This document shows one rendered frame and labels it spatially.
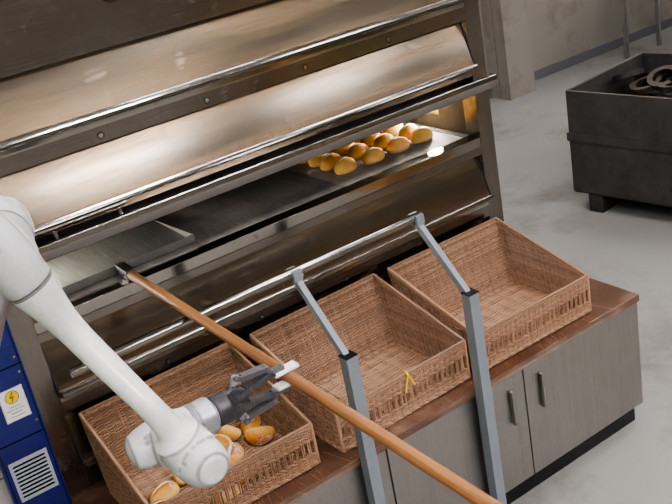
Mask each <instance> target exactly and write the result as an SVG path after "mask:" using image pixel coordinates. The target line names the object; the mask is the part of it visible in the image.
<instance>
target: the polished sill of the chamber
mask: <svg viewBox="0 0 672 504"><path fill-rule="evenodd" d="M479 147H481V142H480V137H476V136H471V135H469V136H466V137H464V138H461V139H459V140H457V141H454V142H452V143H449V144H447V145H445V146H442V147H440V148H437V149H435V150H432V151H430V152H428V153H425V154H423V155H420V156H418V157H416V158H413V159H411V160H408V161H406V162H403V163H401V164H399V165H396V166H394V167H391V168H389V169H387V170H384V171H382V172H379V173H377V174H374V175H372V176H370V177H367V178H365V179H362V180H360V181H358V182H355V183H353V184H350V185H348V186H345V187H343V188H341V189H338V190H336V191H333V192H331V193H329V194H326V195H324V196H321V197H319V198H316V199H314V200H312V201H309V202H307V203H304V204H302V205H299V206H297V207H295V208H292V209H290V210H287V211H285V212H283V213H280V214H278V215H275V216H273V217H270V218H268V219H266V220H263V221H261V222H258V223H256V224H254V225H251V226H249V227H246V228H244V229H241V230H239V231H237V232H234V233H232V234H229V235H227V236H225V237H222V238H220V239H217V240H215V241H212V242H210V243H208V244H205V245H203V246H200V247H198V248H196V249H193V250H191V251H188V252H186V253H183V254H181V255H179V256H176V257H174V258H171V259H169V260H167V261H164V262H162V263H159V264H157V265H154V266H152V267H150V268H147V269H145V270H142V271H140V272H138V273H139V274H140V275H142V276H143V277H145V278H146V279H148V280H150V281H151V282H153V283H154V284H159V283H161V282H163V281H166V280H168V279H170V278H173V277H175V276H177V275H180V274H182V273H184V272H187V271H189V270H192V269H194V268H196V267H199V266H201V265H203V264H206V263H208V262H210V261H213V260H215V259H217V258H220V257H222V256H225V255H227V254H229V253H232V252H234V251H236V250H239V249H241V248H243V247H246V246H248V245H250V244H253V243H255V242H258V241H260V240H262V239H265V238H267V237H269V236H272V235H274V234H276V233H279V232H281V231H283V230H286V229H288V228H291V227H293V226H295V225H298V224H300V223H302V222H305V221H307V220H309V219H312V218H314V217H316V216H319V215H321V214H324V213H326V212H328V211H331V210H333V209H335V208H338V207H340V206H342V205H345V204H347V203H349V202H352V201H354V200H357V199H359V198H361V197H364V196H366V195H368V194H371V193H373V192H375V191H378V190H380V189H382V188H385V187H387V186H390V185H392V184H394V183H397V182H399V181H401V180H404V179H406V178H408V177H411V176H413V175H415V174H418V173H420V172H422V171H425V170H427V169H430V168H432V167H434V166H437V165H439V164H441V163H444V162H446V161H448V160H451V159H453V158H455V157H458V156H460V155H463V154H465V153H467V152H470V151H472V150H474V149H477V148H479ZM142 290H144V288H142V287H141V286H139V285H138V284H136V283H134V282H133V281H131V280H129V281H127V280H126V279H124V278H123V279H121V280H118V281H116V282H113V283H111V284H108V285H106V286H104V287H101V288H99V289H96V290H94V291H92V292H89V293H87V294H84V295H82V296H79V297H77V298H75V299H72V300H70V302H71V304H72V305H73V307H74V308H75V310H76V311H77V312H78V314H79V315H80V316H83V315H86V314H88V313H90V312H93V311H95V310H97V309H100V308H102V307H104V306H107V305H109V304H111V303H114V302H116V301H119V300H121V299H123V298H126V297H128V296H130V295H133V294H135V293H137V292H140V291H142ZM31 319H32V322H33V325H34V328H35V331H36V334H37V335H38V334H41V333H43V332H45V331H48V330H47V329H46V328H45V327H44V326H42V325H41V324H40V323H39V322H37V321H36V320H35V319H33V318H32V317H31Z"/></svg>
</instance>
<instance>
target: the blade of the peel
mask: <svg viewBox="0 0 672 504"><path fill-rule="evenodd" d="M193 242H195V237H194V234H192V233H190V232H187V231H184V230H182V229H179V228H176V227H173V226H171V225H168V224H165V223H163V222H160V221H157V220H152V221H150V222H147V223H145V224H142V225H140V227H138V228H136V227H134V228H132V229H129V230H126V231H124V232H121V233H119V234H116V235H114V236H111V237H108V238H106V239H103V240H101V241H98V242H96V243H93V244H90V245H88V246H85V247H83V248H80V249H78V250H75V251H72V252H70V253H67V254H65V255H62V256H60V257H57V258H54V259H52V260H49V261H47V262H46V264H47V265H48V266H49V268H50V269H51V271H52V272H53V273H54V275H55V277H56V279H57V281H58V282H59V284H60V286H61V288H62V289H63V291H64V293H65V294H66V295H68V294H70V293H73V292H75V291H77V290H80V289H82V288H85V287H87V286H89V285H92V284H94V283H97V282H99V281H101V280H104V279H106V278H109V277H111V276H113V275H116V274H117V272H116V269H115V264H118V263H120V262H123V261H124V262H125V263H127V264H128V265H130V266H132V267H135V266H138V265H140V264H142V263H145V262H147V261H150V260H152V259H154V258H157V257H159V256H162V255H164V254H166V253H169V252H171V251H174V250H176V249H178V248H181V247H183V246H186V245H188V244H190V243H193Z"/></svg>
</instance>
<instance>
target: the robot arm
mask: <svg viewBox="0 0 672 504"><path fill-rule="evenodd" d="M9 301H11V302H12V303H13V304H14V305H15V306H17V307H18V308H20V309H21V310H22V311H24V312H25V313H27V314H28V315H29V316H31V317H32V318H33V319H35V320H36V321H37V322H39V323H40V324H41V325H42V326H44V327H45V328H46V329H47V330H49V331H50V332H51V333H52V334H53V335H54V336H55V337H57V338H58V339H59V340H60V341H61V342H62V343H63V344H64V345H65V346H66V347H67V348H68V349H69V350H70V351H71V352H72V353H73V354H74V355H75V356H76V357H78V358H79V359H80V360H81V361H82V362H83V363H84V364H85V365H86V366H87V367H88V368H89V369H90V370H91V371H92V372H93V373H94V374H96V375H97V376H98V377H99V378H100V379H101V380H102V381H103V382H104V383H105V384H106V385H107V386H108V387H109V388H111V389H112V390H113V391H114V392H115V393H116V394H117V395H118V396H119V397H120V398H121V399H122V400H123V401H124V402H126V403H127V404H128V405H129V406H130V407H131V408H132V409H133V410H134V411H135V412H136V413H137V414H138V415H139V416H140V417H141V418H142V419H143V420H144V421H145V422H144V423H142V424H141V425H139V426H138V427H137V428H135V429H134V430H133V431H132V432H131V433H130V434H129V435H128V436H127V437H126V441H125V447H126V452H127V455H128V457H129V458H130V460H131V462H132V463H133V464H134V465H135V467H136V468H137V469H153V468H157V467H159V466H163V467H167V468H168V469H169V470H170V471H171V472H172V473H173V474H174V475H176V476H177V477H178V478H179V479H180V480H182V481H183V482H185V483H186V484H188V485H190V486H193V487H197V488H209V487H213V486H215V485H216V484H217V483H218V482H220V481H221V480H222V479H223V477H224V476H225V475H226V473H227V471H228V468H229V458H228V454H227V452H226V449H225V448H224V446H223V445H222V444H221V443H220V442H219V441H218V440H217V439H216V438H215V436H214V434H216V433H218V432H219V431H220V429H221V427H223V426H224V425H226V424H228V423H230V422H232V421H233V420H234V419H240V421H241V422H243V423H244V424H245V425H248V424H249V423H250V422H251V421H252V420H253V419H254V418H255V417H257V416H259V415H260V414H262V413H263V412H265V411H267V410H268V409H270V408H271V407H273V406H274V405H276V404H277V403H278V400H277V399H278V396H279V394H281V393H283V392H285V391H287V390H289V389H290V388H289V386H291V385H290V384H289V383H287V382H286V381H284V380H281V381H279V382H277V383H275V384H273V385H272V388H271V387H270V388H271V389H269V390H266V391H263V392H260V393H258V394H255V395H252V396H249V394H251V393H252V391H253V390H254V389H256V388H257V387H259V386H260V385H262V384H263V383H265V382H266V381H268V380H269V379H271V378H272V377H274V378H278V377H280V376H282V375H284V374H286V373H288V372H290V371H292V370H294V369H295V368H297V367H299V366H300V365H299V364H298V363H297V362H295V361H294V360H292V361H290V362H288V363H286V364H284V365H282V364H278V365H276V366H274V367H272V368H270V367H269V366H267V365H266V364H261V365H259V366H256V367H253V368H251V369H248V370H246V371H243V372H241V373H238V374H230V375H229V378H230V379H231V381H230V385H229V386H228V387H227V388H226V389H225V390H223V391H220V392H217V393H215V394H213V395H211V396H209V397H208V398H206V397H200V398H198V399H196V400H194V401H192V402H190V403H188V404H185V405H184V406H182V407H180V408H176V409H171V408H170V407H169V406H168V405H167V404H165V403H164V402H163V401H162V400H161V399H160V398H159V397H158V396H157V395H156V394H155V393H154V392H153V391H152V390H151V389H150V388H149V387H148V386H147V385H146V384H145V383H144V382H143V381H142V380H141V379H140V378H139V377H138V376H137V375H136V374H135V373H134V371H133V370H132V369H131V368H130V367H129V366H128V365H127V364H126V363H125V362H124V361H123V360H122V359H121V358H120V357H119V356H118V355H117V354H116V353H115V352H114V351H113V350H112V349H111V348H110V347H109V346H108V345H107V344H106V343H105V342H104V341H103V340H102V339H101V338H100V337H99V336H98V335H97V334H96V333H95V332H94V331H93V330H92V329H91V328H90V327H89V325H88V324H87V323H86V322H85V321H84V320H83V319H82V317H81V316H80V315H79V314H78V312H77V311H76V310H75V308H74V307H73V305H72V304H71V302H70V301H69V299H68V297H67V296H66V294H65V293H64V291H63V289H62V288H61V286H60V284H59V282H58V281H57V279H56V277H55V275H54V273H53V272H52V271H51V269H50V268H49V266H48V265H47V264H46V262H45V261H44V259H43V258H42V256H41V255H40V253H39V249H38V247H37V244H36V242H35V230H34V224H33V221H32V218H31V216H30V214H29V212H28V210H27V209H26V207H25V206H24V205H23V204H22V203H20V202H19V201H18V200H16V199H15V198H13V197H7V196H2V195H0V345H1V340H2V336H3V331H4V326H5V321H6V316H7V311H8V306H9ZM252 378H253V379H252ZM249 379H251V380H250V381H248V382H247V383H244V384H242V385H240V386H236V385H237V384H240V382H244V381H247V380H249ZM273 388H274V389H273ZM258 403H259V404H258ZM255 404H257V405H256V406H255ZM253 406H254V407H253ZM250 407H252V408H251V409H249V410H248V411H246V410H247V408H250ZM245 411H246V412H245Z"/></svg>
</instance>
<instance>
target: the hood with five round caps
mask: <svg viewBox="0 0 672 504"><path fill-rule="evenodd" d="M267 1H270V0H0V78H3V77H6V76H10V75H13V74H17V73H20V72H23V71H27V70H30V69H34V68H37V67H41V66H44V65H48V64H51V63H55V62H58V61H62V60H65V59H69V58H72V57H76V56H79V55H83V54H86V53H90V52H93V51H96V50H100V49H103V48H107V47H110V46H114V45H117V44H121V43H124V42H128V41H131V40H135V39H138V38H142V37H145V36H149V35H152V34H156V33H159V32H163V31H166V30H169V29H173V28H176V27H180V26H183V25H187V24H190V23H194V22H197V21H201V20H204V19H208V18H211V17H215V16H218V15H222V14H225V13H229V12H232V11H236V10H239V9H242V8H246V7H249V6H253V5H256V4H260V3H263V2H267Z"/></svg>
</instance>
